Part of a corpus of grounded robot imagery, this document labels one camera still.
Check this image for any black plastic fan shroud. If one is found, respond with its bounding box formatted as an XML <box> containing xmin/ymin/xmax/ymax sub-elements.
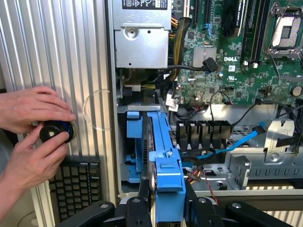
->
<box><xmin>176</xmin><ymin>120</ymin><xmax>234</xmax><ymax>149</ymax></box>

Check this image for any silver power supply unit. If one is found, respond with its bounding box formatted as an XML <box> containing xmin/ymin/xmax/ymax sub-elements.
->
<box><xmin>111</xmin><ymin>0</ymin><xmax>172</xmax><ymax>70</ymax></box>

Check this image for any white barcode tag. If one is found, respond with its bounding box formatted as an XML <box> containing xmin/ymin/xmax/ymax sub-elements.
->
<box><xmin>164</xmin><ymin>93</ymin><xmax>179</xmax><ymax>112</ymax></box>

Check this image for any black cable with angled plug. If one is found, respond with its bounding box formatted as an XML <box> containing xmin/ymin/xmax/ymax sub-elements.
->
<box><xmin>167</xmin><ymin>56</ymin><xmax>220</xmax><ymax>74</ymax></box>

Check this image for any metal CPU socket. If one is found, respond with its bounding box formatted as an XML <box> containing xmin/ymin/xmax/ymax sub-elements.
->
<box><xmin>264</xmin><ymin>1</ymin><xmax>303</xmax><ymax>59</ymax></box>

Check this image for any person's left hand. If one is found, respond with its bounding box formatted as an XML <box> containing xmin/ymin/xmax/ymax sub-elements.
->
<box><xmin>0</xmin><ymin>86</ymin><xmax>77</xmax><ymax>134</ymax></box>

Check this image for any open grey PC case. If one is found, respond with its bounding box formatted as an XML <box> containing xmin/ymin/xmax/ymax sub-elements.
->
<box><xmin>104</xmin><ymin>0</ymin><xmax>303</xmax><ymax>204</ymax></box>

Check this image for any green Dell motherboard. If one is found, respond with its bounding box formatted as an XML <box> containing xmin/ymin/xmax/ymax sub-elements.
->
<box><xmin>169</xmin><ymin>0</ymin><xmax>303</xmax><ymax>106</ymax></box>

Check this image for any black keyboard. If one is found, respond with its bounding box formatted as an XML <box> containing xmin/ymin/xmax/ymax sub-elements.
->
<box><xmin>48</xmin><ymin>160</ymin><xmax>102</xmax><ymax>222</ymax></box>

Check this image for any metal locking lever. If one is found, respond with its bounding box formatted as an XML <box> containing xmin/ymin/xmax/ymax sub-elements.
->
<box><xmin>271</xmin><ymin>56</ymin><xmax>282</xmax><ymax>80</ymax></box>

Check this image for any black RAM slot bank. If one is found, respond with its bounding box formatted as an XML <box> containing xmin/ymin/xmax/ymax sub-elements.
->
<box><xmin>240</xmin><ymin>0</ymin><xmax>269</xmax><ymax>69</ymax></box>

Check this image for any white expansion slot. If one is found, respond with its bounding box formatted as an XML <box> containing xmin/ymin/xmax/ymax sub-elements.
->
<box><xmin>181</xmin><ymin>0</ymin><xmax>191</xmax><ymax>19</ymax></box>

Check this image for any black mesh sleeved cable bundle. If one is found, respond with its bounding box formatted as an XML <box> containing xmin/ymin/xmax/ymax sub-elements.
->
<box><xmin>172</xmin><ymin>17</ymin><xmax>192</xmax><ymax>82</ymax></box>

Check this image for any empty blue disk carrier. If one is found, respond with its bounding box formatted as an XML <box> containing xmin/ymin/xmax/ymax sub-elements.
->
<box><xmin>124</xmin><ymin>110</ymin><xmax>147</xmax><ymax>184</ymax></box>

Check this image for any hard drive in blue caddy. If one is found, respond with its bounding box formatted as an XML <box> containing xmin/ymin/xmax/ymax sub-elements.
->
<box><xmin>116</xmin><ymin>89</ymin><xmax>171</xmax><ymax>194</ymax></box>

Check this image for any black expansion slot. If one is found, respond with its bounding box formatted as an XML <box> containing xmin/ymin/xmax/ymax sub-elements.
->
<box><xmin>193</xmin><ymin>0</ymin><xmax>201</xmax><ymax>26</ymax></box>
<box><xmin>204</xmin><ymin>0</ymin><xmax>213</xmax><ymax>24</ymax></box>

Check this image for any person's right hand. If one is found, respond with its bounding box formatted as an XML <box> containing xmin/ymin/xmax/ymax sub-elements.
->
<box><xmin>0</xmin><ymin>129</ymin><xmax>71</xmax><ymax>209</ymax></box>

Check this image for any clear round plate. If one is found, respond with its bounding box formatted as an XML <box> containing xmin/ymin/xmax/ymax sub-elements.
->
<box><xmin>82</xmin><ymin>88</ymin><xmax>112</xmax><ymax>131</ymax></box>

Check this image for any red black twisted wire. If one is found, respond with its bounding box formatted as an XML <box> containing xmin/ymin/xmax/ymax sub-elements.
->
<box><xmin>203</xmin><ymin>170</ymin><xmax>220</xmax><ymax>205</ymax></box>

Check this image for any thin black wire loop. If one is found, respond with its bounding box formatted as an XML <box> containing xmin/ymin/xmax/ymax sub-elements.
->
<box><xmin>209</xmin><ymin>90</ymin><xmax>235</xmax><ymax>123</ymax></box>

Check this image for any black Nvidia graphics card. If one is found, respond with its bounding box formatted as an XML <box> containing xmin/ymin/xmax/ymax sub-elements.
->
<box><xmin>221</xmin><ymin>0</ymin><xmax>247</xmax><ymax>37</ymax></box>

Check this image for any grey metal drive cage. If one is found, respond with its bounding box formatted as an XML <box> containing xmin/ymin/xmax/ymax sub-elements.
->
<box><xmin>227</xmin><ymin>119</ymin><xmax>303</xmax><ymax>190</ymax></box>

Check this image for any silver finned heatsink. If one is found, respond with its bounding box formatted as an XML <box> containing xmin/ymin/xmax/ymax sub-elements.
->
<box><xmin>193</xmin><ymin>46</ymin><xmax>217</xmax><ymax>68</ymax></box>

